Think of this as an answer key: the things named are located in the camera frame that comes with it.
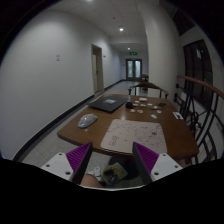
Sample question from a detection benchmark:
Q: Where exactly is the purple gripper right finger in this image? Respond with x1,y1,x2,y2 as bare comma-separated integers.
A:
132,141,183,185

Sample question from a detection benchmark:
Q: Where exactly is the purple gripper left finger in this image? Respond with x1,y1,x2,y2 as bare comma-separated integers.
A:
41,141,94,185

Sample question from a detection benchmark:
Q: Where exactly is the white patterned mouse pad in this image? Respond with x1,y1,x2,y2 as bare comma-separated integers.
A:
101,119,167,154

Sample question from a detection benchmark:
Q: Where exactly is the grey computer mouse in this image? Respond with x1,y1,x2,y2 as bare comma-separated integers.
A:
78,114,98,128

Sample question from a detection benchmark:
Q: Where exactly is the brown wooden table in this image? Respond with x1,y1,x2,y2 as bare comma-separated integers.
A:
57,94,199,160

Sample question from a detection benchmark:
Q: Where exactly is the green yellow bag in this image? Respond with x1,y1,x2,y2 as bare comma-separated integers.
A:
101,162,128,186

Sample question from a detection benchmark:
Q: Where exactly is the white card with print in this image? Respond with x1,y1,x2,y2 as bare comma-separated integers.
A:
173,112,183,120

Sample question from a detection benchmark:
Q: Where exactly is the small black box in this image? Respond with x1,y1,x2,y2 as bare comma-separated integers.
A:
125,102,133,109

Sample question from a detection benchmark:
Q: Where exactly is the black closed laptop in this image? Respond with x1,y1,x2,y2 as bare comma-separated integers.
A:
89,96,128,112

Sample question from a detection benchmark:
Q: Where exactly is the white small packet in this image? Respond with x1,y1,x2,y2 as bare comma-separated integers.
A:
139,98,147,102

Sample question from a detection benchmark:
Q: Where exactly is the beige side door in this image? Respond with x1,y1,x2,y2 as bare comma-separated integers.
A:
92,45,104,93

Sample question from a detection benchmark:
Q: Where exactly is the glass double door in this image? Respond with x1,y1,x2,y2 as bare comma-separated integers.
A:
126,59,142,80

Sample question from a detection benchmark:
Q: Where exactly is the wooden stair handrail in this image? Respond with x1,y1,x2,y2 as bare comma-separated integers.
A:
177,74,224,100

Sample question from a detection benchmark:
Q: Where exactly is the green exit sign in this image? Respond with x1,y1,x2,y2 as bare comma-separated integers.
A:
129,52,137,56

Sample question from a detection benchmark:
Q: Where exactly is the dark window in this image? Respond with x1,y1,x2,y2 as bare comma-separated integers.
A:
184,40,213,108

